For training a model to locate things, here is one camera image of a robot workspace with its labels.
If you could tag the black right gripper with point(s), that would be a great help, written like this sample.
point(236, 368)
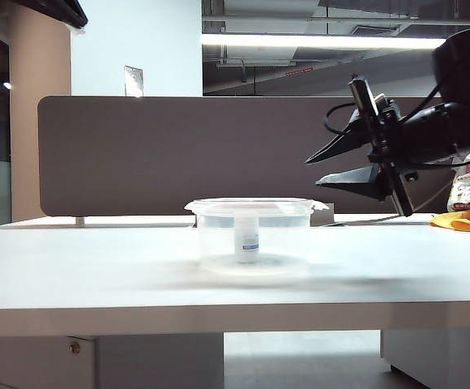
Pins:
point(425, 135)

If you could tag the round clear plastic box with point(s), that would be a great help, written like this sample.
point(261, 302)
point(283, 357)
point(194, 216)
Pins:
point(287, 239)

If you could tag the clear round plastic lid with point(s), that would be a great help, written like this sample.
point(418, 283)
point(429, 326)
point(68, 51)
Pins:
point(255, 203)

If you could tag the small white medicine bottle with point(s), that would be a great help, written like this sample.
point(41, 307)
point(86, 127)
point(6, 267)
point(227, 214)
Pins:
point(247, 243)

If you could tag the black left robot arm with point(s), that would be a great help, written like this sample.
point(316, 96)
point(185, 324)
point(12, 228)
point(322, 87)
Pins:
point(65, 10)

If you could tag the round metal screw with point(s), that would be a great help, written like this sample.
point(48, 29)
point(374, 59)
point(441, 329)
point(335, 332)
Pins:
point(73, 348)

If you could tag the yellow cloth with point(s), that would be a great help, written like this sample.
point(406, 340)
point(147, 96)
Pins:
point(458, 223)

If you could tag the long ceiling light strip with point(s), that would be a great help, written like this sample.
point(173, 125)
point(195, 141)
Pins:
point(320, 41)

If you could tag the brown fabric desk divider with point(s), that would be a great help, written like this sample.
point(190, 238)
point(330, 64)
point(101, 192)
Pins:
point(178, 154)

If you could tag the white cabinet with vent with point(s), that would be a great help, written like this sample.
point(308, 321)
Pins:
point(433, 356)

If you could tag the white desk support panel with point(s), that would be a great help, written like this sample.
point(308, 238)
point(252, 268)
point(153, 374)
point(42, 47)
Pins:
point(138, 360)

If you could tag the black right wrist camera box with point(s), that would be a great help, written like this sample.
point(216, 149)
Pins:
point(385, 106)

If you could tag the metal wall plate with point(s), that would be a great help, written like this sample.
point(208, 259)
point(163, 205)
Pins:
point(133, 82)

